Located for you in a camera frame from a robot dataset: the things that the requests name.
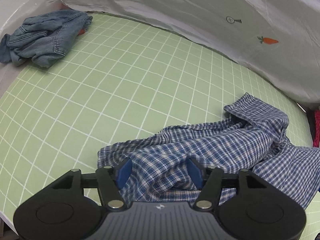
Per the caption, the blue white plaid shirt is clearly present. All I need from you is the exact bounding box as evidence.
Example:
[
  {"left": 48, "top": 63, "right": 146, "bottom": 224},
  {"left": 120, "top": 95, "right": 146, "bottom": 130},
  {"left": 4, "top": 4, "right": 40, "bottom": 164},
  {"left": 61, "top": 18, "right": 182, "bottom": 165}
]
[{"left": 97, "top": 94, "right": 319, "bottom": 208}]

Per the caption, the green grid cutting mat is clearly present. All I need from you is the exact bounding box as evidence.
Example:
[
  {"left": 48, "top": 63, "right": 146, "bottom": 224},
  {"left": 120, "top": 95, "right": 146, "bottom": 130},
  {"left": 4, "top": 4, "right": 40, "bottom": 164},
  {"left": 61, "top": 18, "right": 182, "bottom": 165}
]
[{"left": 1, "top": 14, "right": 312, "bottom": 226}]

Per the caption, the red knitted garment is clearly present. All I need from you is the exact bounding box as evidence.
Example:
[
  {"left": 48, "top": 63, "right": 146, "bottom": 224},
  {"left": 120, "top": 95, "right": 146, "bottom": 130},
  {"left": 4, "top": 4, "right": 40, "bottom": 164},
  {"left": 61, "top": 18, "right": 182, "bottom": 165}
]
[{"left": 313, "top": 110, "right": 320, "bottom": 147}]

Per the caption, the orange item under denim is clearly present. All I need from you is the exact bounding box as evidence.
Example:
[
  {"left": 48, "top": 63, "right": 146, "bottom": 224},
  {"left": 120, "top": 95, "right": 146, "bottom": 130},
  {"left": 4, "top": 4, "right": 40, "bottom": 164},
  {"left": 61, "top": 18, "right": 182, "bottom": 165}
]
[{"left": 78, "top": 29, "right": 85, "bottom": 36}]

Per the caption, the blue denim garment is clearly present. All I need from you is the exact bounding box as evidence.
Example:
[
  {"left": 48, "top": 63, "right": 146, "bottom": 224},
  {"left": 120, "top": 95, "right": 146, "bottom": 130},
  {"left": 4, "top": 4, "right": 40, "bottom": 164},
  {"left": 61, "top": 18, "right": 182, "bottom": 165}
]
[{"left": 1, "top": 10, "right": 93, "bottom": 68}]

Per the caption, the white carrot print sheet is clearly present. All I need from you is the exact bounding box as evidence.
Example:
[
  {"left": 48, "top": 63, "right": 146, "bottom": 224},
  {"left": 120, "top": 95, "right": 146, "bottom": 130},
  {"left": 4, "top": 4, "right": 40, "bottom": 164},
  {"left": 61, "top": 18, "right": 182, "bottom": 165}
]
[{"left": 49, "top": 0, "right": 319, "bottom": 106}]

